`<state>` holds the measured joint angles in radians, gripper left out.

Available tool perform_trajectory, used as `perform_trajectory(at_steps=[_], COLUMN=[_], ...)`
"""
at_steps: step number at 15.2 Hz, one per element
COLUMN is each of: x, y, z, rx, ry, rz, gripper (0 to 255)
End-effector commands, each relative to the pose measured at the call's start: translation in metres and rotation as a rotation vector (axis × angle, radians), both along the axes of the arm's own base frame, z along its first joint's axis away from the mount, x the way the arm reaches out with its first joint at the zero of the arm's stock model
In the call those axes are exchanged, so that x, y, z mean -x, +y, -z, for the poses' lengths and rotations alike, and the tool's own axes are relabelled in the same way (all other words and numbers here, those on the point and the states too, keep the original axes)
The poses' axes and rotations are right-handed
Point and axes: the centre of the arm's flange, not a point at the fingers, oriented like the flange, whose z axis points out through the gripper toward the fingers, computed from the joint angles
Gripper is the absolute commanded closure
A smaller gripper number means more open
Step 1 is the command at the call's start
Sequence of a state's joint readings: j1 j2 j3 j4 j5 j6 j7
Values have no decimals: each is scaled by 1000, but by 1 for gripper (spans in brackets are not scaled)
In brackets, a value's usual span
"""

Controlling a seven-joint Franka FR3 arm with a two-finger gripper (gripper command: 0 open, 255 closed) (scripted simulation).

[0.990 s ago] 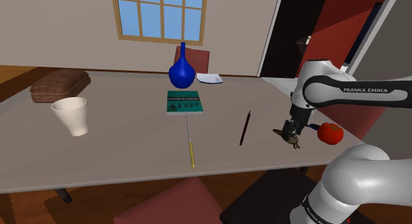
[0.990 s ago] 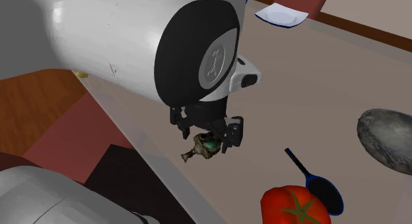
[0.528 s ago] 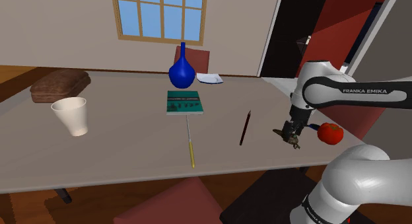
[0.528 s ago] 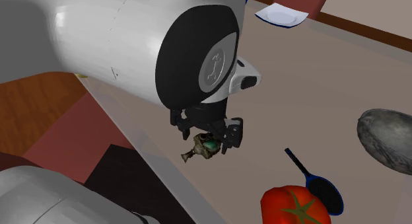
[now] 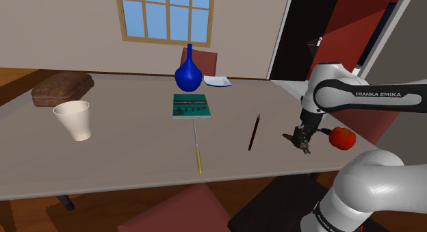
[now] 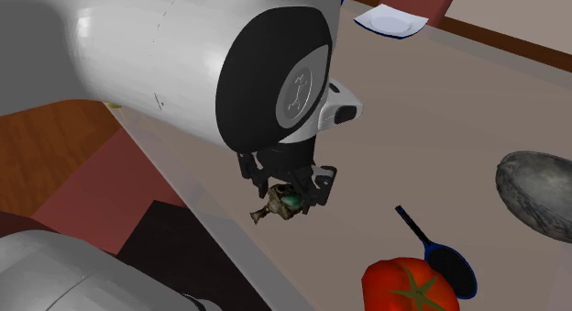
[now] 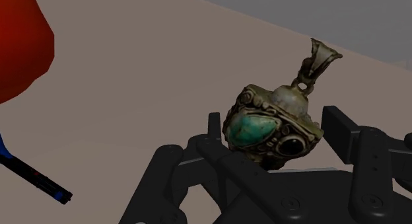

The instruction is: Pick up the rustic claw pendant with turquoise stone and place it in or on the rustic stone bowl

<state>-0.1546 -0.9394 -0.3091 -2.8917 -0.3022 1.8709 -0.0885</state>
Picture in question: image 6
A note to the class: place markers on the blue black mesh strainer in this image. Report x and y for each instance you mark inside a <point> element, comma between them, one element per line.
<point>451,265</point>

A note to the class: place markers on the grey stone bowl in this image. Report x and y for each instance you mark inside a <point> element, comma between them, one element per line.
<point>536,194</point>

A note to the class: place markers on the brown figurine with green patch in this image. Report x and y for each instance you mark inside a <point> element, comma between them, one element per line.
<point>277,202</point>

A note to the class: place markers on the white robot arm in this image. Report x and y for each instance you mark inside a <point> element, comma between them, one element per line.
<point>147,50</point>

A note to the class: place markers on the white square plate blue rim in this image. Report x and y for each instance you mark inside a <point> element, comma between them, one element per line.
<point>391,21</point>

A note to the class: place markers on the red rug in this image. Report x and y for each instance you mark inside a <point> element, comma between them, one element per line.
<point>98,198</point>

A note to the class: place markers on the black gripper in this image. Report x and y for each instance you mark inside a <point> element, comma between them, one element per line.
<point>286,156</point>

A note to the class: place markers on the red tomato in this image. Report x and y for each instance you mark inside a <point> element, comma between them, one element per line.
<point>389,285</point>

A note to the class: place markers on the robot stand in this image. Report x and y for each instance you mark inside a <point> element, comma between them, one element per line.
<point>187,256</point>

